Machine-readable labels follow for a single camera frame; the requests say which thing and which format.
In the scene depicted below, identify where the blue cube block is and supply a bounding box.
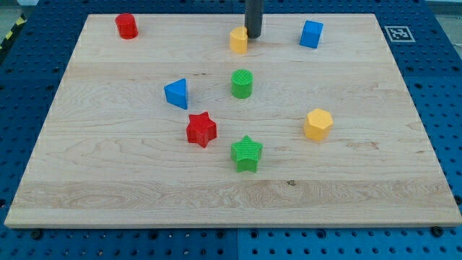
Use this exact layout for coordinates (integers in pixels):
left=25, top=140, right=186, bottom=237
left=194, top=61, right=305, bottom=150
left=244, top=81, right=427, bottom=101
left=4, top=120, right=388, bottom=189
left=300, top=20, right=323, bottom=48

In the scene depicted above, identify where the green star block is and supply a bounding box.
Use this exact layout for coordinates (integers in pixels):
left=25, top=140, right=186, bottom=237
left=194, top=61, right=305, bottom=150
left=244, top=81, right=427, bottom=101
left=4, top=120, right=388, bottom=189
left=231, top=135, right=263, bottom=173

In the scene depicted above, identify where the red star block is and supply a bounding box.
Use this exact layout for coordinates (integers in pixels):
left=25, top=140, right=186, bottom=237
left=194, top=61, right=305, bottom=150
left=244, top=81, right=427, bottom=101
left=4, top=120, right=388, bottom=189
left=186, top=111, right=217, bottom=148

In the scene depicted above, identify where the green cylinder block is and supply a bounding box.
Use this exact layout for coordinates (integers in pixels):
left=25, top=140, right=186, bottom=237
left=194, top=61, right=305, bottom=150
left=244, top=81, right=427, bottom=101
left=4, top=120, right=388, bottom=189
left=231, top=69, right=253, bottom=99

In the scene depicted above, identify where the light wooden board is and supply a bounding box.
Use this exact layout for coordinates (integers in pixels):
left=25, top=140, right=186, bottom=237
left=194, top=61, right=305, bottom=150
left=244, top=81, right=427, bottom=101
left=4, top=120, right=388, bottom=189
left=5, top=14, right=461, bottom=229

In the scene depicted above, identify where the blue triangle block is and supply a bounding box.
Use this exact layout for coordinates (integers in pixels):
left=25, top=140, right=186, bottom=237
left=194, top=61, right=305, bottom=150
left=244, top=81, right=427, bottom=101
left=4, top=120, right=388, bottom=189
left=164, top=78, right=188, bottom=110

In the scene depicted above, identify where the yellow hexagon block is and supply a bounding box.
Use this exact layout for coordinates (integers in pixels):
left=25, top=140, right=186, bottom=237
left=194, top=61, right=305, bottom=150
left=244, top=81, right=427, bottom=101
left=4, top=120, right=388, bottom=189
left=303, top=108, right=334, bottom=141

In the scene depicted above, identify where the yellow half-round block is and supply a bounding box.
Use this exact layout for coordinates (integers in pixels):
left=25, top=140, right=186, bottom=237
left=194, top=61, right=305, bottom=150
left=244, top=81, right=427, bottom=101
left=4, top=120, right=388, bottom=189
left=230, top=26, right=248, bottom=54

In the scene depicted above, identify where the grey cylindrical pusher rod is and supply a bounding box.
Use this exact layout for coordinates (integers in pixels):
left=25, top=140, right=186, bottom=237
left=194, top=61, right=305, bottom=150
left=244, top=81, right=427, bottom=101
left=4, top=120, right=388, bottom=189
left=245, top=0, right=264, bottom=39

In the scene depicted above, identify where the red cylinder block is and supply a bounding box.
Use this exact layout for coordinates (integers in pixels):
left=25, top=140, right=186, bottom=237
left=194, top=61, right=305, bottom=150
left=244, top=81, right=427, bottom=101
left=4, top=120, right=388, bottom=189
left=115, top=13, right=138, bottom=40

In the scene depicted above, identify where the white fiducial marker tag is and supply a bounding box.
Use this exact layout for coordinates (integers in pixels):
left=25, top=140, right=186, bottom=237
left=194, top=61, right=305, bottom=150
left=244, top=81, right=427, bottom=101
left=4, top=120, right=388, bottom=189
left=385, top=25, right=415, bottom=43

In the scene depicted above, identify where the black bolt front left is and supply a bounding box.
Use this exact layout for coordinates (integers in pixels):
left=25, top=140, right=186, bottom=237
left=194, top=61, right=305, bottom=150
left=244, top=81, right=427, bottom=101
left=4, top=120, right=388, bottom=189
left=30, top=230, right=43, bottom=240

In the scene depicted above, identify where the black bolt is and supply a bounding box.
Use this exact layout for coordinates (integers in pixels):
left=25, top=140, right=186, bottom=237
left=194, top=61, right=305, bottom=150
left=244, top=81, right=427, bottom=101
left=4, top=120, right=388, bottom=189
left=431, top=226, right=444, bottom=238
left=30, top=230, right=43, bottom=240

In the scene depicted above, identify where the black bolt front right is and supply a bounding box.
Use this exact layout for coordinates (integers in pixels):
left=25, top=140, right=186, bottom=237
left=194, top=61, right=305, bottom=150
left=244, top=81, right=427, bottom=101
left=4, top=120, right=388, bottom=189
left=431, top=226, right=444, bottom=238

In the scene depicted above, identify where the yellow black hazard tape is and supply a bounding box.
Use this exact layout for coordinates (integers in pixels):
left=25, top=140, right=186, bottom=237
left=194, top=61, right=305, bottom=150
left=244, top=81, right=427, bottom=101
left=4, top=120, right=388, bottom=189
left=1, top=12, right=27, bottom=52

